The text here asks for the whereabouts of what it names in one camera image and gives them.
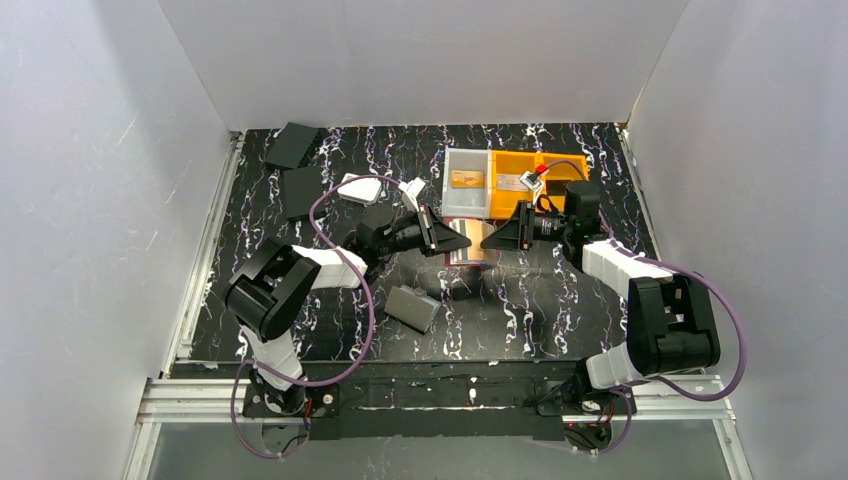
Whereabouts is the red leather card holder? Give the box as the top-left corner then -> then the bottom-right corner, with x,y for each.
440,217 -> 498,270

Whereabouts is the orange credit card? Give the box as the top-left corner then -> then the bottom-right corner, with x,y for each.
464,219 -> 497,266
450,169 -> 486,189

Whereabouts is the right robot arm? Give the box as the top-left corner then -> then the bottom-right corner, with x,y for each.
515,181 -> 721,405

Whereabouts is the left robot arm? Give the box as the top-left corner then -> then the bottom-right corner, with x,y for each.
222,205 -> 495,414

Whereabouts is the silver VIP credit card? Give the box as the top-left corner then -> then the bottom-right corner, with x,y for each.
495,174 -> 528,192

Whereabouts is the orange credit card in bin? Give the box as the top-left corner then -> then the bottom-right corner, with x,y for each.
450,169 -> 486,189

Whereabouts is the silver metal card case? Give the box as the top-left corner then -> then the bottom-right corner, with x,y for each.
384,285 -> 441,334

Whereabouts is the yellow middle plastic bin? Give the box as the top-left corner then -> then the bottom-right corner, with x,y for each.
488,150 -> 540,220

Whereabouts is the yellow plastic bin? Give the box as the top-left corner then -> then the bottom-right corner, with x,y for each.
540,153 -> 589,198
488,150 -> 540,220

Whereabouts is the white square device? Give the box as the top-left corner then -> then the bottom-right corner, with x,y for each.
337,173 -> 383,206

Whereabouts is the yellow right plastic bin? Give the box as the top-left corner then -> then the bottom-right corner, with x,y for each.
540,153 -> 589,198

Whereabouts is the white plastic bin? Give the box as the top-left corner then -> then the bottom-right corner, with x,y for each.
441,148 -> 492,219

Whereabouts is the black box near device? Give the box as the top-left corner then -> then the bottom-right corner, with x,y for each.
281,166 -> 324,222

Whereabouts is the black box far corner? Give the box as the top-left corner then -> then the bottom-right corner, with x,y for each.
264,122 -> 324,171

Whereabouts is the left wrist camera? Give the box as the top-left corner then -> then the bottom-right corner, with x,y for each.
398,177 -> 427,212

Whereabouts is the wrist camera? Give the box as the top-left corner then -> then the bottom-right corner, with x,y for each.
398,177 -> 427,212
519,164 -> 549,194

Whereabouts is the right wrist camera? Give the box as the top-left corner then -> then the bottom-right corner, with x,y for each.
519,164 -> 549,194

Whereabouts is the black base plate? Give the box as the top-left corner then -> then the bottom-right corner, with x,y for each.
235,360 -> 636,444

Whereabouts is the aluminium frame rail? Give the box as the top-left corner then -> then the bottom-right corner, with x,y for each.
124,367 -> 752,479

